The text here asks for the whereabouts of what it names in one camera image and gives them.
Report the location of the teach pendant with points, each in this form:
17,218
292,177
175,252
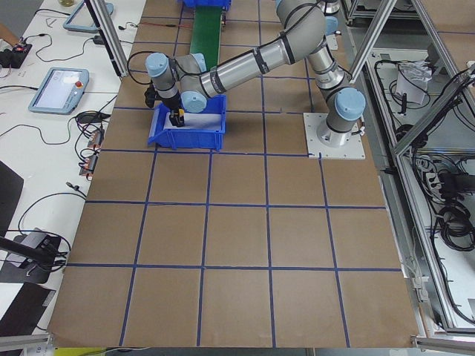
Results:
60,91
80,20

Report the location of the near teach pendant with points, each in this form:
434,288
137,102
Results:
60,91

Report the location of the green conveyor belt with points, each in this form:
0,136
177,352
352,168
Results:
206,32

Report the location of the aluminium frame post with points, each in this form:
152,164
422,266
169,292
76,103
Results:
103,22

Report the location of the far teach pendant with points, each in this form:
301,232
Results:
80,20

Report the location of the blue left storage bin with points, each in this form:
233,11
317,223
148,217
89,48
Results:
175,139

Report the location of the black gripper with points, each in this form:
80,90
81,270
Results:
171,101

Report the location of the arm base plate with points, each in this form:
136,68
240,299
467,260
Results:
332,42
323,143

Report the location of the white foam pad left bin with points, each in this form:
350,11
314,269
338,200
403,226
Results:
197,121

